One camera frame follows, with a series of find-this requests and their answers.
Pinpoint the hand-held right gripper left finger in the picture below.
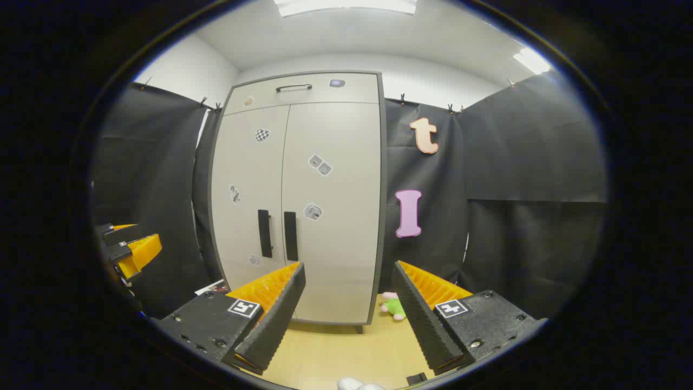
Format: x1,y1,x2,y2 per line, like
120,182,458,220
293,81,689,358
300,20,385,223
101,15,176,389
152,262,307,375

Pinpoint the long ceiling light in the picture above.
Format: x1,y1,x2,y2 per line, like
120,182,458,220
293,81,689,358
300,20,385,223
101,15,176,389
273,0,417,17

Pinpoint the grey double-door shoe cabinet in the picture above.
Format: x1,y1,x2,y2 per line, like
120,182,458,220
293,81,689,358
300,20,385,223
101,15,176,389
207,70,388,334

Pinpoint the light grey shoe cabinet door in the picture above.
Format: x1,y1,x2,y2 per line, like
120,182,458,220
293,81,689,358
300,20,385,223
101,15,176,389
282,102,382,326
210,105,297,320

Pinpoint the green pink plush toy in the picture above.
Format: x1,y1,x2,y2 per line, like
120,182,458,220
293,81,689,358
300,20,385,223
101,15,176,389
379,291,407,321

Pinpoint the light grey cabinet drawer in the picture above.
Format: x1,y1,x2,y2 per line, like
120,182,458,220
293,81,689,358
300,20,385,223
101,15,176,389
223,73,380,116

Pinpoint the small white booklet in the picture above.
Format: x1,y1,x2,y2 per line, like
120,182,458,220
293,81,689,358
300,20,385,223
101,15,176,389
195,279,231,296

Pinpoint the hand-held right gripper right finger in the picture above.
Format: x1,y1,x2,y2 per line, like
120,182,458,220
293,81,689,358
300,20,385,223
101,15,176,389
391,261,547,376

